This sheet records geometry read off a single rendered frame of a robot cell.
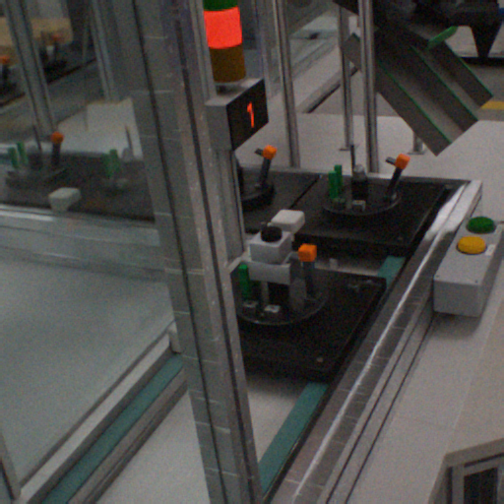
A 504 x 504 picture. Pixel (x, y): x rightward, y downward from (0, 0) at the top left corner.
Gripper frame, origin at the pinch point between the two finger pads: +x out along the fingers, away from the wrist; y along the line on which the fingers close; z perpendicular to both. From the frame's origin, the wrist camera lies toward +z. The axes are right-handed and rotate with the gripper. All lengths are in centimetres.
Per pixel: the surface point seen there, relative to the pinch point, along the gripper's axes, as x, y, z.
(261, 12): 14, -80, 78
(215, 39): -6.8, 26.6, 31.7
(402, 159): 18.6, 6.1, 11.4
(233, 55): -4.3, 25.6, 29.6
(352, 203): 25.0, 10.9, 18.6
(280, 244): 17.0, 40.6, 17.9
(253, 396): 34, 52, 18
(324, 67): 40, -112, 73
